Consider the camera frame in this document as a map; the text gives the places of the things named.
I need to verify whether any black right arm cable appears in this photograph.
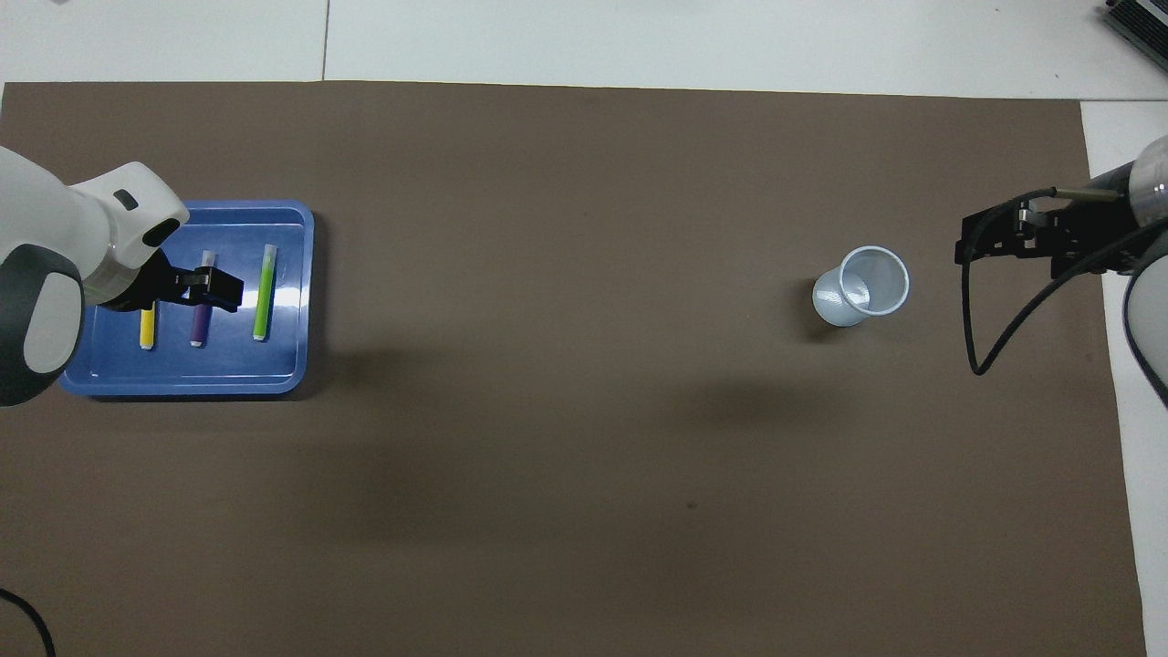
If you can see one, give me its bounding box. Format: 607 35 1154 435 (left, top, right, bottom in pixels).
960 187 1168 376

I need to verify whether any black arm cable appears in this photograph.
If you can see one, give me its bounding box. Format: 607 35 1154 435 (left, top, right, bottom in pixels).
960 187 1168 376
0 589 57 657

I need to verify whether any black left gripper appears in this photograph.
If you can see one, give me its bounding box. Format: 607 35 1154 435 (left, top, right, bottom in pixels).
96 251 245 313

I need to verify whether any green pen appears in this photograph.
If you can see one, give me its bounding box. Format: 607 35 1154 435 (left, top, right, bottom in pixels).
253 244 277 343

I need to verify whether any blue plastic tray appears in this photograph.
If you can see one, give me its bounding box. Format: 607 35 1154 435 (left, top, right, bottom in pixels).
57 200 315 400

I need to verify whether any clear plastic cup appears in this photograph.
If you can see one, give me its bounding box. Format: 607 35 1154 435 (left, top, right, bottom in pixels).
812 245 911 328

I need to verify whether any brown table mat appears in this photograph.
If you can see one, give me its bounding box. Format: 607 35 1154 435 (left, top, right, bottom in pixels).
0 80 1149 657

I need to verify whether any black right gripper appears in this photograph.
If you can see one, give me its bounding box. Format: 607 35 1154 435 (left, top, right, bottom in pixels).
954 162 1152 279

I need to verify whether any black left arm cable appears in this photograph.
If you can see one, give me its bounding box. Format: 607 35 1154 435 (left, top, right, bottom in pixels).
0 589 57 657

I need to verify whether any grey ribbed device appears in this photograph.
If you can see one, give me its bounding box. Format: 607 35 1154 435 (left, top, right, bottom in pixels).
1100 0 1168 69

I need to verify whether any purple pen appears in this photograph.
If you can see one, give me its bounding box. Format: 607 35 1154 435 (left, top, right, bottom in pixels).
190 251 218 349

